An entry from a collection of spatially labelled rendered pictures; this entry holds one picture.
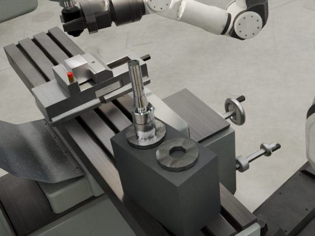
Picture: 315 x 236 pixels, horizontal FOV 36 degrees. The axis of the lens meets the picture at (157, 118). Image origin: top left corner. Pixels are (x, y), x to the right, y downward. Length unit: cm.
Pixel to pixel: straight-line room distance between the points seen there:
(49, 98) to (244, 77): 186
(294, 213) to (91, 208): 63
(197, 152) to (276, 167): 155
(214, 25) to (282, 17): 242
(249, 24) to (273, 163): 130
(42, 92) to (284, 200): 83
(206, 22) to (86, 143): 48
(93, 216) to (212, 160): 63
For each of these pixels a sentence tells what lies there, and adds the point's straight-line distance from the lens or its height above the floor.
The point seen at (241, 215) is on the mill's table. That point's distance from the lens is 114.
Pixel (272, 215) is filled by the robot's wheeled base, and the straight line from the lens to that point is 157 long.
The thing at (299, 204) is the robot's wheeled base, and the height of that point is 59.
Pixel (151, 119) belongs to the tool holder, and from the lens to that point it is 101.
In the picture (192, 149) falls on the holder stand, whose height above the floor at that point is 113.
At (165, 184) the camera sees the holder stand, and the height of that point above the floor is 109.
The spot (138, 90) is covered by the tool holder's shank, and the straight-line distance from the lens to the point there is 97.
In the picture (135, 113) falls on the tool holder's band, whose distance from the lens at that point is 100.
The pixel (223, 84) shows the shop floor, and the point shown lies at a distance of 307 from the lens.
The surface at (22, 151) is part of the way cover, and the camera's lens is 145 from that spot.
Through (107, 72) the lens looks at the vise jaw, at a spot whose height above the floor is 102.
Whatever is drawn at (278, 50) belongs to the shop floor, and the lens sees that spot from 338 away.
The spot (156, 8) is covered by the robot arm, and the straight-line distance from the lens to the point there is 129.
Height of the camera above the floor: 182
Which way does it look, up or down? 40 degrees down
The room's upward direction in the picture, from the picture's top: 9 degrees counter-clockwise
